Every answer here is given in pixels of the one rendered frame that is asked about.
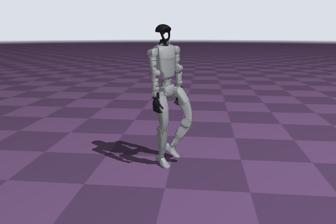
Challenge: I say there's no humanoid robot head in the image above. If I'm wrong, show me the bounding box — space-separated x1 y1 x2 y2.
155 24 171 46

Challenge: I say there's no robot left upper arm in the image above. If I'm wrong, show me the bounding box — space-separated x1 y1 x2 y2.
174 46 183 73

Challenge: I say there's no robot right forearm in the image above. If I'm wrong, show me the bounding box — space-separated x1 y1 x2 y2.
151 70 160 98

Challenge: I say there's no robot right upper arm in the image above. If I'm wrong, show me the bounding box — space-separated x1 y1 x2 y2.
147 48 161 77

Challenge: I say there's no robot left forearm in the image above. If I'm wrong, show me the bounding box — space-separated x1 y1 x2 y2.
175 71 182 87

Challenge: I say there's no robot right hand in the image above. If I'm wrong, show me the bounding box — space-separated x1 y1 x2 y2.
153 92 163 113

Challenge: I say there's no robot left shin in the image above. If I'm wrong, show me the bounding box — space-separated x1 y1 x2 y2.
170 123 192 149

